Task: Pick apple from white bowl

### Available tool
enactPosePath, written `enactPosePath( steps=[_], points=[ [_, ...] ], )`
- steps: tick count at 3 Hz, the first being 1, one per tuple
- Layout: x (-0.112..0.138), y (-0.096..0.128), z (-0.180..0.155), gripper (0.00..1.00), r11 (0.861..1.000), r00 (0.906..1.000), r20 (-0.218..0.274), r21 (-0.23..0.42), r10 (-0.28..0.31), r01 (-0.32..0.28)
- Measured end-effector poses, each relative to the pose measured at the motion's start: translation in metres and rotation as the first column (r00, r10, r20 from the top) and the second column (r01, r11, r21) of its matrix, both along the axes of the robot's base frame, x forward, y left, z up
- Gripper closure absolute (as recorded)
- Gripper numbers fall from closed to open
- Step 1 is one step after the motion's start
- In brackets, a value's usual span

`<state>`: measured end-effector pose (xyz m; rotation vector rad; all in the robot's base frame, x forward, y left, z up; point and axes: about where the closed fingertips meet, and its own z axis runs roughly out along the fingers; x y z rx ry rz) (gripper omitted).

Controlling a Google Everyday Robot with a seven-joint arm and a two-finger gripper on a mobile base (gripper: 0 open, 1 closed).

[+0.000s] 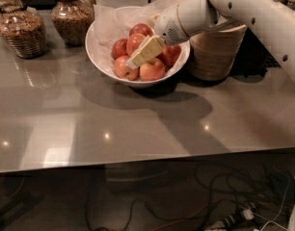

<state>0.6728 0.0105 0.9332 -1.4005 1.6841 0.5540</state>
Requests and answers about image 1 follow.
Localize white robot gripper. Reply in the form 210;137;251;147
127;0;219;69

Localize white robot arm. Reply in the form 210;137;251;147
128;0;295;83

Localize center red apple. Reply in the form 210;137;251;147
126;33;146;56

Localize right dark red apple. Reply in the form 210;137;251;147
157;45;181;67

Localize dark red apple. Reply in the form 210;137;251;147
157;45;181;67
112;38;127;59

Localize top red apple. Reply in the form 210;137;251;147
129;23;153;37

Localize front right yellowish apple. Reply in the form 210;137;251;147
139;58;166;82

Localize left dark red apple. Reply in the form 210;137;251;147
112;38;127;59

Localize front left stickered apple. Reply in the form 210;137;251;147
114;55;139;81

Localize white paper bowl liner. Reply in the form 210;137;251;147
86;0;190;88

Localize white ceramic bowl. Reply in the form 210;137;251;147
85;6;190;89

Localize front stack paper bowls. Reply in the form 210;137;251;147
186;25;247;82

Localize middle glass cereal jar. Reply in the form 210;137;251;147
51;0;94;46

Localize black condiment organizer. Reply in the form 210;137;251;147
229;29;280;77

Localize left glass cereal jar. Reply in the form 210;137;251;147
0;0;47;59

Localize power strip on floor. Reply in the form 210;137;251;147
204;209;255;231

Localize black floor cable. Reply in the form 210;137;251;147
84;164;219;231

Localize white floor cable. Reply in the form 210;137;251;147
259;173;293;231

